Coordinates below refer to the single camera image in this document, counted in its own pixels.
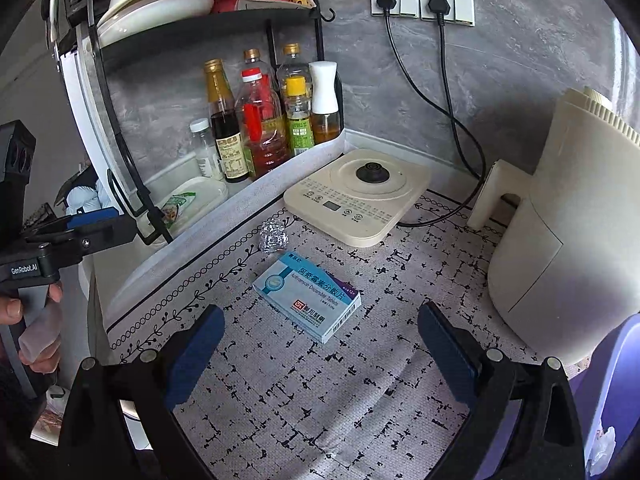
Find clear plastic food container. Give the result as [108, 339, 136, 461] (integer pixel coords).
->
[149, 177, 230, 249]

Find black power cord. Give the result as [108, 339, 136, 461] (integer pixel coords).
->
[385, 14, 487, 182]
[400, 19, 485, 227]

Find patterned white table mat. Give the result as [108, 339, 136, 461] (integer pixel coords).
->
[107, 187, 596, 480]

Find dark soy sauce bottle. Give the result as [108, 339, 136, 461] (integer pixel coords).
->
[202, 58, 250, 184]

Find blue white medicine box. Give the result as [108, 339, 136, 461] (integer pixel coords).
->
[252, 251, 362, 345]

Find white air fryer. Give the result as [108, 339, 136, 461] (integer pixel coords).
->
[467, 87, 640, 367]

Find white plate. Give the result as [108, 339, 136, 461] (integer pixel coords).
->
[96, 0, 215, 49]

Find red cap oil bottle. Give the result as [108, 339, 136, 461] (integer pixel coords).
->
[235, 69, 289, 179]

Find cream kettle base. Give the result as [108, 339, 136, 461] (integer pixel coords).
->
[283, 148, 432, 248]

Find black metal kitchen rack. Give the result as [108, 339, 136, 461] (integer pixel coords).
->
[50, 0, 337, 247]

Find yellow cap green label bottle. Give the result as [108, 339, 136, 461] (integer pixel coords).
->
[285, 76, 315, 157]

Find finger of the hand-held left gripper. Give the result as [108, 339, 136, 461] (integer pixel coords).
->
[50, 208, 137, 272]

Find crumpled silver foil ball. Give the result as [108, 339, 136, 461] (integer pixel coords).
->
[259, 220, 290, 254]

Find white crumpled tissue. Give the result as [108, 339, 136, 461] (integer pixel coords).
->
[590, 426, 617, 477]

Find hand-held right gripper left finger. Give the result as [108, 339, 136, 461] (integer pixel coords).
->
[59, 304, 226, 480]

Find person's left hand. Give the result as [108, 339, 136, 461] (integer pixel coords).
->
[0, 282, 65, 376]

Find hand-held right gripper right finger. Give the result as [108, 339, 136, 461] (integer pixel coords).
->
[417, 301, 586, 480]

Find white cap oil dispenser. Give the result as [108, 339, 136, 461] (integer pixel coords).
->
[308, 61, 345, 145]

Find small white cap bottle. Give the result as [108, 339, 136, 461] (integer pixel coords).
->
[189, 118, 225, 181]

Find gold cap glass bottle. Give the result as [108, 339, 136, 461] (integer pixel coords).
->
[276, 43, 314, 87]
[242, 49, 281, 111]

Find purple plastic basin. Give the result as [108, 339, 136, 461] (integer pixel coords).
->
[567, 320, 640, 478]

